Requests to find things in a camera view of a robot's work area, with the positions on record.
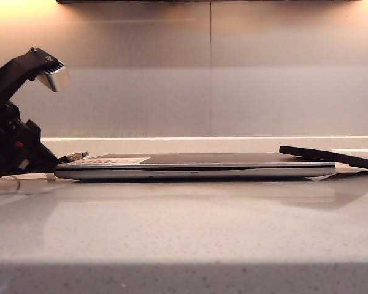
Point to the pink white laptop sticker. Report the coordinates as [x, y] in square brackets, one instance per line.
[125, 160]

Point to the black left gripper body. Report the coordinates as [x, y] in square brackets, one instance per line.
[6, 134]

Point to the silver closed laptop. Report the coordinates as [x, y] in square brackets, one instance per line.
[202, 174]

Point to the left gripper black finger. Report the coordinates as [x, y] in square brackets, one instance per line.
[36, 144]
[12, 168]

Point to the small white dish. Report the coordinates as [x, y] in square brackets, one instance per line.
[355, 151]

